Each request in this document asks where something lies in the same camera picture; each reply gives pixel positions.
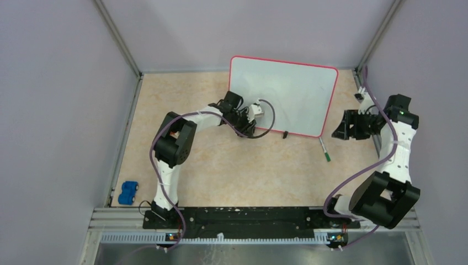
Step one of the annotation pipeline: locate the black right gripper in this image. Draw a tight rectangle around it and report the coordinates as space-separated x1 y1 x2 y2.
332 109 381 140

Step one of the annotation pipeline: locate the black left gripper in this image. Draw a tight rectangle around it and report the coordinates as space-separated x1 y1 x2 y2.
229 108 256 138

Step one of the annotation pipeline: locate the green capped whiteboard marker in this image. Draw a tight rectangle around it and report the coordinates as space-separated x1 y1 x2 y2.
318 137 331 162

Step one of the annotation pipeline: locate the pink framed whiteboard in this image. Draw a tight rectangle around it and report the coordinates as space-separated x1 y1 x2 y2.
228 56 339 137

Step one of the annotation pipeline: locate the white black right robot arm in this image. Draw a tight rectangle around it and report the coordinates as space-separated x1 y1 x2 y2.
323 92 421 229

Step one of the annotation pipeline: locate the blue toy car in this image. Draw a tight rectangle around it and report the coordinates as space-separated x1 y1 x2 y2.
118 181 139 205

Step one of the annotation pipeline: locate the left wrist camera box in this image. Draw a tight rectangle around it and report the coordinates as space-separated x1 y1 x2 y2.
248 104 264 120

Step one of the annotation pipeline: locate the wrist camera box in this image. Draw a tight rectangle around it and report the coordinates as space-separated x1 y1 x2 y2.
248 104 264 120
354 86 368 103

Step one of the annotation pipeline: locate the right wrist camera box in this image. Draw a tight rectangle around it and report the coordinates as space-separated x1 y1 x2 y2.
354 86 368 103

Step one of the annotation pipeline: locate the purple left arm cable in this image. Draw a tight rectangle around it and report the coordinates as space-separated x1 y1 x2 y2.
149 98 275 253

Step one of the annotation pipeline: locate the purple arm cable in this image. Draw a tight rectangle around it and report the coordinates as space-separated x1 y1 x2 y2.
323 65 399 251
149 98 275 253

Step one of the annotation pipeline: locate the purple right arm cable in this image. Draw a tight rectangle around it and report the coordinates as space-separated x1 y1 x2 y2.
323 65 399 251

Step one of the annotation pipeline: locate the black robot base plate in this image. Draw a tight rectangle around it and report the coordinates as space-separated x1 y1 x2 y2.
142 206 360 240

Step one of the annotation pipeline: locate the aluminium frame rail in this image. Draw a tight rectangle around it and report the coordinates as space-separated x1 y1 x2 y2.
103 73 145 208

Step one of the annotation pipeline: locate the white slotted cable duct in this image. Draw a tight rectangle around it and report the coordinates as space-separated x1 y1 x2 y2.
100 232 329 245

